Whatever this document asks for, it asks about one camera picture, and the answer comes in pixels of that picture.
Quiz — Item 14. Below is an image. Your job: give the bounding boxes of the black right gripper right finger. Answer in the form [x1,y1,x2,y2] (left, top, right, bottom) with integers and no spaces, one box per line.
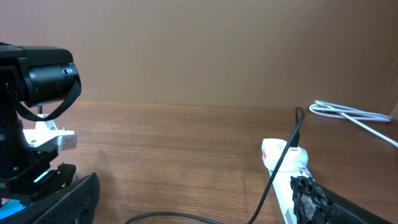
[290,176,390,224]

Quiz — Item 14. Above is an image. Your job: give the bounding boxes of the black charging cable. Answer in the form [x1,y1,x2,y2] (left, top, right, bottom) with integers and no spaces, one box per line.
[124,106,306,224]

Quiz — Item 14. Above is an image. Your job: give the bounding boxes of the white power strip cord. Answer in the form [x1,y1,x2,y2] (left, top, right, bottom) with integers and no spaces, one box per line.
[308,100,398,149]

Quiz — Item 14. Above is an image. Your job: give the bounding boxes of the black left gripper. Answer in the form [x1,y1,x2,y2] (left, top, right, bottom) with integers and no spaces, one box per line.
[1,146,76,203]

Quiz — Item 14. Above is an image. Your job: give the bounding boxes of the white power strip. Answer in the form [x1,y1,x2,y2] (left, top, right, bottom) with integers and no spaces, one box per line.
[272,167,312,224]

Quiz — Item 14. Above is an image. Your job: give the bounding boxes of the blue Galaxy smartphone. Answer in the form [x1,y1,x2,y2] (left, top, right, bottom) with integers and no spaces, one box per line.
[1,199,25,219]

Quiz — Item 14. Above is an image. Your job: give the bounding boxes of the white USB charger adapter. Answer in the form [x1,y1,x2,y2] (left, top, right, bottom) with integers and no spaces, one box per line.
[261,138,309,173]

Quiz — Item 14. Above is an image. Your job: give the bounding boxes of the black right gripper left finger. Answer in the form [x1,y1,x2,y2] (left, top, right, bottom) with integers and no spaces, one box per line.
[1,172,100,224]

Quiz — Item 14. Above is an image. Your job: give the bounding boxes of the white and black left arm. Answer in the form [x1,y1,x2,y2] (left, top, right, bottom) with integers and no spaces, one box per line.
[1,43,82,204]

